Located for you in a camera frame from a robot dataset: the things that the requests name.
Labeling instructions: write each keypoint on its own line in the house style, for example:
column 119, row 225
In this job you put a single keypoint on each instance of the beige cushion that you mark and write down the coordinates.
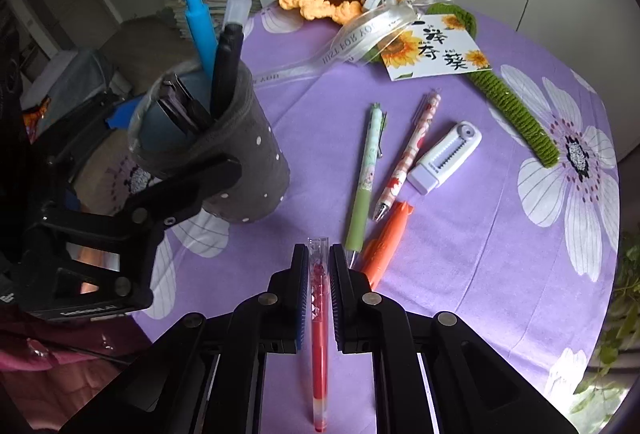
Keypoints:
column 145, row 49

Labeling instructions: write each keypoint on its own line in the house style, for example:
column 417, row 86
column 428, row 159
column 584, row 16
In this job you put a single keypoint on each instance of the grey polka dot pen holder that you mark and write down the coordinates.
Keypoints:
column 250, row 159

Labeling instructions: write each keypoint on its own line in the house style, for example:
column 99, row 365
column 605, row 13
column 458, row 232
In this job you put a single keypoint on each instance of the orange pen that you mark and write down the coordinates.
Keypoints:
column 385, row 244

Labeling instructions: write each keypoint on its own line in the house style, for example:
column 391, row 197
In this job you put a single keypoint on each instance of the grey bag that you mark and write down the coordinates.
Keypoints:
column 80, row 79

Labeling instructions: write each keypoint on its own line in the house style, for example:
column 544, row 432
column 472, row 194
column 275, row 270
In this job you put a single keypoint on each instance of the white purple correction tape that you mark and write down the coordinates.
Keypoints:
column 440, row 159

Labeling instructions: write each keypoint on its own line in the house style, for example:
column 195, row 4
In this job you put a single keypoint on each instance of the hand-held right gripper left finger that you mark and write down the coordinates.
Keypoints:
column 301, row 304

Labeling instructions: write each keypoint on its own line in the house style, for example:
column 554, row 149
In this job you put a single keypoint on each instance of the green pen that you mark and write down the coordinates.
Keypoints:
column 362, row 194

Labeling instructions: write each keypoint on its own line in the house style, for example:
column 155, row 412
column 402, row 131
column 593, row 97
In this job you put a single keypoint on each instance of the sunflower print card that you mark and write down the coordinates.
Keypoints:
column 435, row 49

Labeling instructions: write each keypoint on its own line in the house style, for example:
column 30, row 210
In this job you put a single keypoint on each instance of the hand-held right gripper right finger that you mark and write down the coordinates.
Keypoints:
column 336, row 309

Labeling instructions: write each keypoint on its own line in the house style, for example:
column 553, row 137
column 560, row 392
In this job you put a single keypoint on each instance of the white capped pen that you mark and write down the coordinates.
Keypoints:
column 239, row 9

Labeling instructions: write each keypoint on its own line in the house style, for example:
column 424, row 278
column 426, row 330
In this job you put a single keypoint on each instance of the blue pen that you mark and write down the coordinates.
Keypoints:
column 200, row 34

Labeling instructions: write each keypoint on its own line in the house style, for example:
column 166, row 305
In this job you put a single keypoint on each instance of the black pen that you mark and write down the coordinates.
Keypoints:
column 225, row 69

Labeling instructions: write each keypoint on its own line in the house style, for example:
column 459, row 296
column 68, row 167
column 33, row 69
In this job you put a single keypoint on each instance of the red pen with clear cap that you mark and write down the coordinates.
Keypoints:
column 319, row 364

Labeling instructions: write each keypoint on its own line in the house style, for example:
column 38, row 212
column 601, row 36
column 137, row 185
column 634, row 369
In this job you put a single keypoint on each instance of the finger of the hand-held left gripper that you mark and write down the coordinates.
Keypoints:
column 125, row 114
column 200, row 186

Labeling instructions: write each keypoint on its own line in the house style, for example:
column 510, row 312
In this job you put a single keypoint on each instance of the purple floral tablecloth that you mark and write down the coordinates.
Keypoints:
column 475, row 264

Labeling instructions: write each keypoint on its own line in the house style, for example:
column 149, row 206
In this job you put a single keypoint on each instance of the pink patterned pen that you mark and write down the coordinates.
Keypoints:
column 405, row 159

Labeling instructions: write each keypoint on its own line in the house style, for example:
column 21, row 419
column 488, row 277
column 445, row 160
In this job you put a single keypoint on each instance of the green leafy plant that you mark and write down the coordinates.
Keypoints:
column 615, row 314

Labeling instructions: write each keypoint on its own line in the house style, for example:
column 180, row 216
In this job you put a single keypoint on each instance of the translucent white ribbon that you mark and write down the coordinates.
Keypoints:
column 370, row 21

